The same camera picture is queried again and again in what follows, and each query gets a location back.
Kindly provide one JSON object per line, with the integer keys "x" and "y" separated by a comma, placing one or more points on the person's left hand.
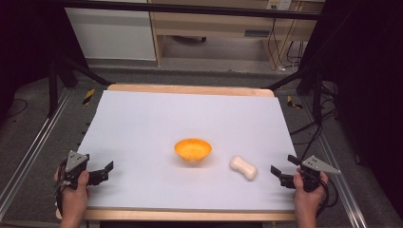
{"x": 75, "y": 199}

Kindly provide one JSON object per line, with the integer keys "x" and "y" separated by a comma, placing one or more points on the black horizontal frame bar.
{"x": 190, "y": 9}

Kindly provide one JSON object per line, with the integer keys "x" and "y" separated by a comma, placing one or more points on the white cabinet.
{"x": 111, "y": 34}

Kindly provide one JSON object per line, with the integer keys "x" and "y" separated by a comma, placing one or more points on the wooden table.
{"x": 190, "y": 216}

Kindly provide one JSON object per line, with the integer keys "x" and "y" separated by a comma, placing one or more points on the wooden desk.
{"x": 215, "y": 22}

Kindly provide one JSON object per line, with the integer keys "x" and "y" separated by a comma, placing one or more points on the white bone-shaped toy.
{"x": 243, "y": 167}

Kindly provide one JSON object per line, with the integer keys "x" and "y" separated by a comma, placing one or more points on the person's right hand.
{"x": 308, "y": 197}

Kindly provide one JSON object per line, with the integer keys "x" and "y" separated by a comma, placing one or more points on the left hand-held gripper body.
{"x": 74, "y": 161}

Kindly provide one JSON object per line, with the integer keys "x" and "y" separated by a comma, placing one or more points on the white table mat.
{"x": 190, "y": 114}

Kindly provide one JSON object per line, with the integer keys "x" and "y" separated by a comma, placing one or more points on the metal floor rail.
{"x": 28, "y": 158}
{"x": 339, "y": 177}

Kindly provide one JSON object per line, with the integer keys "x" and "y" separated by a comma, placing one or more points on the yellow black striped tape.
{"x": 293, "y": 103}
{"x": 88, "y": 96}

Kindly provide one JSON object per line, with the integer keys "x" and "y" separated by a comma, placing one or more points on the orange plastic bowl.
{"x": 192, "y": 148}

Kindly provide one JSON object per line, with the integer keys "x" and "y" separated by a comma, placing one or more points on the black metal stand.
{"x": 63, "y": 72}
{"x": 304, "y": 79}

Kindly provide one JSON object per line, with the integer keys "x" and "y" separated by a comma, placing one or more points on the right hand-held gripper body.
{"x": 313, "y": 171}

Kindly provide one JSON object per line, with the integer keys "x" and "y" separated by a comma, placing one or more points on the white wall socket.
{"x": 278, "y": 4}

